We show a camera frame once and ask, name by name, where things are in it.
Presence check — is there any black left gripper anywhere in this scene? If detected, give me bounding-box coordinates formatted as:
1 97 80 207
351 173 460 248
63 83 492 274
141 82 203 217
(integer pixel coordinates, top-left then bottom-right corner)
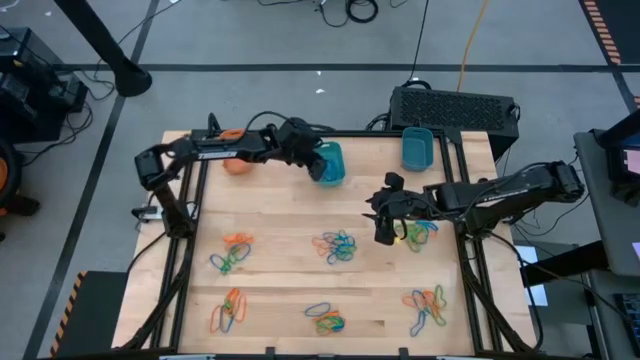
273 117 329 182

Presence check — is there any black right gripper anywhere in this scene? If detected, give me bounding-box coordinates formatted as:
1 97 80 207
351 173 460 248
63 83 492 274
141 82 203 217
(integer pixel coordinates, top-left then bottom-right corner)
362 172 436 247

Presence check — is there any teal plastic basket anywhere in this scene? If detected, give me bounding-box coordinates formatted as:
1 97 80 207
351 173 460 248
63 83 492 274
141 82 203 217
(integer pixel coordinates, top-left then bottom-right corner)
313 140 347 189

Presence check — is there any blue-grey plastic basket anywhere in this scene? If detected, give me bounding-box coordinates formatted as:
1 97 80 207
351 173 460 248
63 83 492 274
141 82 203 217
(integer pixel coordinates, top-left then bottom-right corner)
401 126 435 173

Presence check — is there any orange plastic basket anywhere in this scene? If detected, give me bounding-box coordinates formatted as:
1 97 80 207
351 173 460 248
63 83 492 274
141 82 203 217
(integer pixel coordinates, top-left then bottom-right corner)
218 127 255 176

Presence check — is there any black computer case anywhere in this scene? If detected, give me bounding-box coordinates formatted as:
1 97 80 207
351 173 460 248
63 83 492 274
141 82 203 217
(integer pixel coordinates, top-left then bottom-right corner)
388 85 521 162

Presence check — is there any white paper sheet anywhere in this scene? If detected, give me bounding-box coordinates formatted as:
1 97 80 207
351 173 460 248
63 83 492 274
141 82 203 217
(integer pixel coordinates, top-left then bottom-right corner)
513 243 550 308

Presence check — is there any black beam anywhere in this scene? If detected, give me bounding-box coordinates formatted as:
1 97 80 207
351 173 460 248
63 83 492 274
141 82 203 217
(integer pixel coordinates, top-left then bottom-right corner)
519 239 610 288

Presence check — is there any grey desk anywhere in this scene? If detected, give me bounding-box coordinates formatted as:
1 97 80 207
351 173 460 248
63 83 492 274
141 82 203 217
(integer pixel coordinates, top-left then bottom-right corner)
573 128 640 279

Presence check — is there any black pole with round base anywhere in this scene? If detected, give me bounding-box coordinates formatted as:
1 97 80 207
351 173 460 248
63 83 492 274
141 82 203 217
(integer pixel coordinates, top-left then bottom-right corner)
52 0 154 99

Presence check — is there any black monitor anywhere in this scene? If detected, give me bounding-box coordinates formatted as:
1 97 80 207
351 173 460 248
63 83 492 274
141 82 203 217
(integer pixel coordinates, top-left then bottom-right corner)
597 108 640 207

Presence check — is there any black keyboard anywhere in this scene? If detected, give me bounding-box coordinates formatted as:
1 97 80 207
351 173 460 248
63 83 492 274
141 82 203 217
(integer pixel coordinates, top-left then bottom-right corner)
613 291 640 354

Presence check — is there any black mat yellow striped edge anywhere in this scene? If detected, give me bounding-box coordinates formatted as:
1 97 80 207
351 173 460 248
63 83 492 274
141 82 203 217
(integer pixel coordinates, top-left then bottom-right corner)
48 269 129 359

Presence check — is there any black mat orange striped edge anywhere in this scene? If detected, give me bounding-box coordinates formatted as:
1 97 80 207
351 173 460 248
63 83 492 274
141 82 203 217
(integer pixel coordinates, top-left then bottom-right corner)
578 0 640 66

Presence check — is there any black equipment cart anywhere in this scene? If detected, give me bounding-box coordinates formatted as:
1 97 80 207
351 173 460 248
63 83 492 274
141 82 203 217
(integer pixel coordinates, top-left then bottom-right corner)
0 27 92 145

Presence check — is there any orange and black machine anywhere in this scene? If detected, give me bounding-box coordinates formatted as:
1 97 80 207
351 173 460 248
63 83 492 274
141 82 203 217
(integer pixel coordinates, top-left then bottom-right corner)
0 138 42 244

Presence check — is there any black computer cable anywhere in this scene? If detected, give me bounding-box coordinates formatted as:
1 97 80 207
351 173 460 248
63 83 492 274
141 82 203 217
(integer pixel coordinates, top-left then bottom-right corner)
365 112 392 133

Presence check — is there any coiled black cable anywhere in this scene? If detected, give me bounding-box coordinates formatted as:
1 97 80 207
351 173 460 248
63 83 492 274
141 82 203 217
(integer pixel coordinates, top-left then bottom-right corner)
344 0 380 25

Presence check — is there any black hanging cable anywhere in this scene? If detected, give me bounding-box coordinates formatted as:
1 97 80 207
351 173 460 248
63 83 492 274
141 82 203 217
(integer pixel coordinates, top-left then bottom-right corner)
399 0 431 91

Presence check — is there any silver base bracket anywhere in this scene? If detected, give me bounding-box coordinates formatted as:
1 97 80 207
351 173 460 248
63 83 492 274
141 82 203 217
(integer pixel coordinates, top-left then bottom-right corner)
131 205 165 224

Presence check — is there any yellow hanging cable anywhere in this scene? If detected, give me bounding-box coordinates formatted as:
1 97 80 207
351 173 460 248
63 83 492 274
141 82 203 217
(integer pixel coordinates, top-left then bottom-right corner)
455 0 491 94

